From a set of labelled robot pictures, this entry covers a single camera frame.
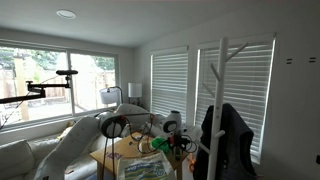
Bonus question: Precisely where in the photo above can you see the black camera boom mount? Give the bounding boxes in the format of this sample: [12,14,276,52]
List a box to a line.
[0,75,73,105]

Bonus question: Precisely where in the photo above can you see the pale pink sticker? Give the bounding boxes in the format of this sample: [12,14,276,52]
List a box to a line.
[105,151,124,160]

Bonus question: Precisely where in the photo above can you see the black stereo camera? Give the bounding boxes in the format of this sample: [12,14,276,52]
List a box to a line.
[55,69,79,77]

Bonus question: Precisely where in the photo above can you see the white shade table lamp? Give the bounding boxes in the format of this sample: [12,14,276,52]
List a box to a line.
[127,82,144,108]

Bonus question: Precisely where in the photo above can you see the round ceiling light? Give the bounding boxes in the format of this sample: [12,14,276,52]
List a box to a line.
[55,9,78,20]

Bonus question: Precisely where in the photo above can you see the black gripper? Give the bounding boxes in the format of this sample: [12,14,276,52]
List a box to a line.
[168,132,188,154]

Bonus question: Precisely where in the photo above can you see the small orange object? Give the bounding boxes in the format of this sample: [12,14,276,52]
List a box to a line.
[187,157,197,172]

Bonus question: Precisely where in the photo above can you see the dark grey jacket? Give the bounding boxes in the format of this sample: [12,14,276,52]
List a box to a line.
[192,102,259,180]

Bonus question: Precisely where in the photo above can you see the green lunchbox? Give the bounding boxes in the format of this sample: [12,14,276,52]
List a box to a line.
[150,136,171,154]

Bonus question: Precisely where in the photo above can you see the wide white window blind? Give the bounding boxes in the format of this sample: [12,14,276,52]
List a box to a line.
[195,39,276,162]

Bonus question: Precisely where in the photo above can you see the wooden side table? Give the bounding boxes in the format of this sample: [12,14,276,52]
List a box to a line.
[89,131,189,180]

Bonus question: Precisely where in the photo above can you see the narrow white window blind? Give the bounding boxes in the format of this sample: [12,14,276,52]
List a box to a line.
[150,49,189,125]

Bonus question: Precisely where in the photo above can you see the large white-framed window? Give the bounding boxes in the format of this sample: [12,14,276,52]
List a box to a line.
[0,39,120,130]

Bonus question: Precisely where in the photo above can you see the white shade floor lamp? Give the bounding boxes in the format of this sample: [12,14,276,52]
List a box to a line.
[98,85,124,106]

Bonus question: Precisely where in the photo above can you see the white coat rack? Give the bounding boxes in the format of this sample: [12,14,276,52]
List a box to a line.
[201,36,250,180]

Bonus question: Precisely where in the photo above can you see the white sofa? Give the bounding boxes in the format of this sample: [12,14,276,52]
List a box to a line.
[0,129,113,180]

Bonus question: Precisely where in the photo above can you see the black remote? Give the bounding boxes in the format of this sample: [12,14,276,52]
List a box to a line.
[174,147,182,162]

